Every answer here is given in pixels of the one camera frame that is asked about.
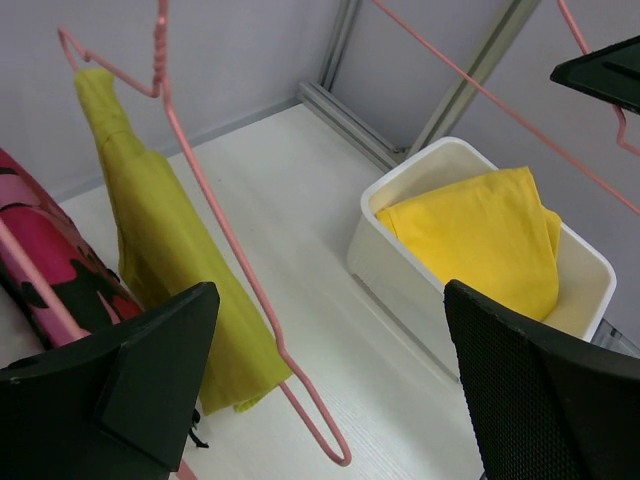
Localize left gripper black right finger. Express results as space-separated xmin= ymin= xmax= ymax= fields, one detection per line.
xmin=444 ymin=280 xmax=639 ymax=479

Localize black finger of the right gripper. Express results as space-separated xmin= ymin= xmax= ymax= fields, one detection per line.
xmin=550 ymin=36 xmax=640 ymax=113

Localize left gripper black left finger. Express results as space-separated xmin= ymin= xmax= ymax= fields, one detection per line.
xmin=0 ymin=281 xmax=221 ymax=480

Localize lime green trousers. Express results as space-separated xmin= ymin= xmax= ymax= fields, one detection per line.
xmin=74 ymin=68 xmax=291 ymax=415

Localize yellow trousers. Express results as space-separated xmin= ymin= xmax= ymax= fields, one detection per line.
xmin=376 ymin=167 xmax=562 ymax=321

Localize pink hanger of lime trousers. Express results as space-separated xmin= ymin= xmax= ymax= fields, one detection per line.
xmin=57 ymin=0 xmax=352 ymax=467

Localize pink hanger of camouflage trousers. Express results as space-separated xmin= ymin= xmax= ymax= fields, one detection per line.
xmin=0 ymin=219 xmax=199 ymax=480

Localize pink camouflage trousers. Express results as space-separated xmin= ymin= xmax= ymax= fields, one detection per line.
xmin=0 ymin=147 xmax=211 ymax=449

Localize right aluminium frame post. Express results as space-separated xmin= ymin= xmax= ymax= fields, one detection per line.
xmin=298 ymin=0 xmax=541 ymax=174

